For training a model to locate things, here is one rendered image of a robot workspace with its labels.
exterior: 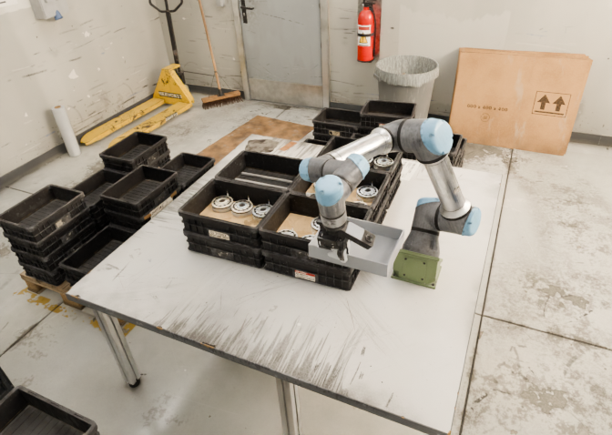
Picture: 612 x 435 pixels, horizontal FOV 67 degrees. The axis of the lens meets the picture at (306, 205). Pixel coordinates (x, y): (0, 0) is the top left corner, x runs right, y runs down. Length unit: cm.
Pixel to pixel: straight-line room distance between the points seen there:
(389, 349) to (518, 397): 101
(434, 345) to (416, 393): 21
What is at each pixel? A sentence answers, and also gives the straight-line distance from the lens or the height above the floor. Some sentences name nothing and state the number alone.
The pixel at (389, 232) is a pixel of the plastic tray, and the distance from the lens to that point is 164.
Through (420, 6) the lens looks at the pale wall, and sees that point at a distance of 467.
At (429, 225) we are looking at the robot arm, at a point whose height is 94.
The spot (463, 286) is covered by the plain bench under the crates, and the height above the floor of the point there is 70.
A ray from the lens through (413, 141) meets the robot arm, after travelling 158.
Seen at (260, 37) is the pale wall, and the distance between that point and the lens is 534.
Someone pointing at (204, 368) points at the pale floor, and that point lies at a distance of 265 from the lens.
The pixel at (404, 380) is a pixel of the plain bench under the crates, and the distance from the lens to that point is 168.
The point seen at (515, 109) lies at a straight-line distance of 459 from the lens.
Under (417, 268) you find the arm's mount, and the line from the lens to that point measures 192.
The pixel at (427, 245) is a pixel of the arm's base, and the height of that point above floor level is 88.
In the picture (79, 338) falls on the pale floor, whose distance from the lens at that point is 305.
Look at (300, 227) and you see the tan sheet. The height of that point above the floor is 83.
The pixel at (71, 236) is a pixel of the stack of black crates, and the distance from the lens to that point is 316.
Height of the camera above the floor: 207
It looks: 35 degrees down
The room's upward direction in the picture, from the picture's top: 4 degrees counter-clockwise
